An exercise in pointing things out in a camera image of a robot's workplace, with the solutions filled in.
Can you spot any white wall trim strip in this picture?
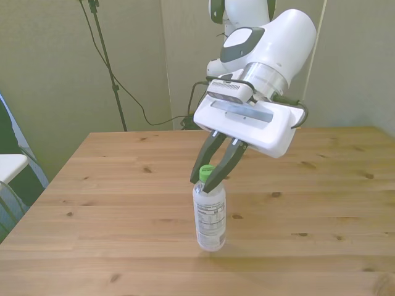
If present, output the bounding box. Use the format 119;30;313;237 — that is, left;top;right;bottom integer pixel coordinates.
303;0;328;129

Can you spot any coiled dark cable bundle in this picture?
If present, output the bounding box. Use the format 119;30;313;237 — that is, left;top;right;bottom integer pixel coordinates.
180;115;199;131

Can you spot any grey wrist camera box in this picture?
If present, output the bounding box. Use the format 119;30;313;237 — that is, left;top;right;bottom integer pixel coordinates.
206;79;256;103

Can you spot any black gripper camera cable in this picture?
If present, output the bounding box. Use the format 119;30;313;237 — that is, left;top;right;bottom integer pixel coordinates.
186;80;310;130

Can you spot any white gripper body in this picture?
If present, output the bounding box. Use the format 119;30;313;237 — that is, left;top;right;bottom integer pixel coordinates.
193;93;306;159

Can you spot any white chair with metal legs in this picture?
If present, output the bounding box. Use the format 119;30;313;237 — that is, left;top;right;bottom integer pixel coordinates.
0;153;30;241

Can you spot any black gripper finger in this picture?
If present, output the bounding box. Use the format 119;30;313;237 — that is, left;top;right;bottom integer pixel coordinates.
189;130;228;184
202;138;249;194

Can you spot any long black hanging cable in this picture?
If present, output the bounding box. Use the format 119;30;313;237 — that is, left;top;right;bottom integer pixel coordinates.
77;0;193;126

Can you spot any black camera stand pole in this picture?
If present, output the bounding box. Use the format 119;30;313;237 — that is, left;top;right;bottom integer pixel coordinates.
88;0;129;133

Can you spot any clear bottle with green cap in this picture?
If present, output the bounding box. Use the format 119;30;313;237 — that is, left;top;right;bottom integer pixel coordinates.
192;165;228;253

